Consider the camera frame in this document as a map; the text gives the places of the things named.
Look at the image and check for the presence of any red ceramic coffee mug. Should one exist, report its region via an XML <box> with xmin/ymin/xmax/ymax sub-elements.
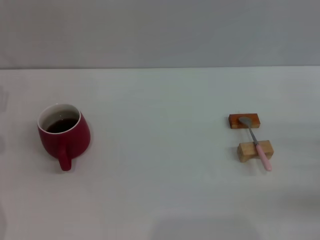
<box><xmin>37</xmin><ymin>103</ymin><xmax>92</xmax><ymax>172</ymax></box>

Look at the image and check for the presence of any pink handled metal spoon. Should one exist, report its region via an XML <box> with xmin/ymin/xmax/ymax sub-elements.
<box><xmin>238</xmin><ymin>116</ymin><xmax>273</xmax><ymax>172</ymax></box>

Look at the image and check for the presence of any dark reddish wooden block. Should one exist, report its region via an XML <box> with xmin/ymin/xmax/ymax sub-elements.
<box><xmin>228</xmin><ymin>113</ymin><xmax>261</xmax><ymax>130</ymax></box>

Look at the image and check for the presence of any light wooden block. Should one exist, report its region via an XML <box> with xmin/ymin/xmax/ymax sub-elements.
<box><xmin>237</xmin><ymin>139</ymin><xmax>274</xmax><ymax>163</ymax></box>

